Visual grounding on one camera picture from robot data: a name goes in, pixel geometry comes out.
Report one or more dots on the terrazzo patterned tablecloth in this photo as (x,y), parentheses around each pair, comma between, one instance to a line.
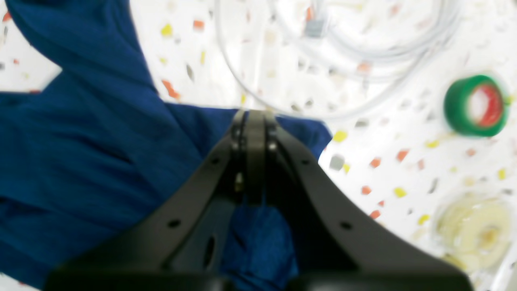
(360,83)

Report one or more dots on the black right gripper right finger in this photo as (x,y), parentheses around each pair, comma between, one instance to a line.
(337,246)

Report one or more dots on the cream tape roll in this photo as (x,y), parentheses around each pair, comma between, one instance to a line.
(474,232)

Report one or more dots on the green object at table edge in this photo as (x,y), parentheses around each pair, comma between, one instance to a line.
(456,106)

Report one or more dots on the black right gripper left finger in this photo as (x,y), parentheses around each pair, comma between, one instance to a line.
(179,246)

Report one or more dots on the dark blue t-shirt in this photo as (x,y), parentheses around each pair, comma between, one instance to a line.
(97,150)

